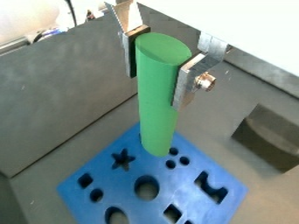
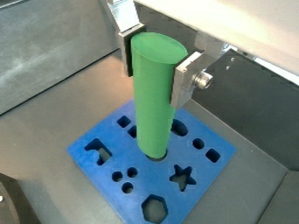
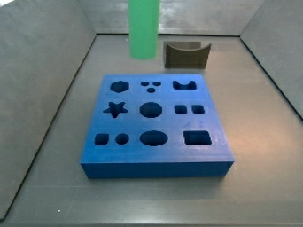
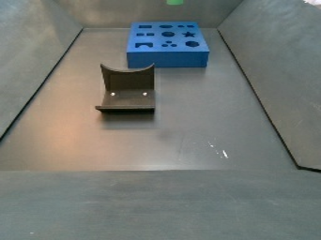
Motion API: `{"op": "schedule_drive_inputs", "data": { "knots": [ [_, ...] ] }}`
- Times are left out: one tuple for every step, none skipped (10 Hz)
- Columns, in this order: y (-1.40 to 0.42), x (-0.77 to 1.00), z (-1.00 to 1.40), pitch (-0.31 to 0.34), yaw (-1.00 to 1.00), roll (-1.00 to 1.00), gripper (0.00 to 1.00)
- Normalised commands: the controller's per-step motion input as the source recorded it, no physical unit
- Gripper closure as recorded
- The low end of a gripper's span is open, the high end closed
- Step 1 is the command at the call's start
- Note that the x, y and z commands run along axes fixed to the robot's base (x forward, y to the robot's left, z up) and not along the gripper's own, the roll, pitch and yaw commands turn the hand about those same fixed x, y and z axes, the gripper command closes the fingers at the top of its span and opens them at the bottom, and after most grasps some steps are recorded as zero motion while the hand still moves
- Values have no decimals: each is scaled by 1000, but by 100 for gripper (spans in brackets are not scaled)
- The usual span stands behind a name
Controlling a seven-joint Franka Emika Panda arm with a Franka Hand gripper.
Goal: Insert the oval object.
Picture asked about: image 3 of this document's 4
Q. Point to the blue shape sorter block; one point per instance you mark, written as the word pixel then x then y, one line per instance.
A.
pixel 154 129

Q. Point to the green oval peg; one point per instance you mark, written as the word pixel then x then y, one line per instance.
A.
pixel 142 15

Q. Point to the dark curved peg holder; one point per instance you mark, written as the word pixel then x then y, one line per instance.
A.
pixel 185 54

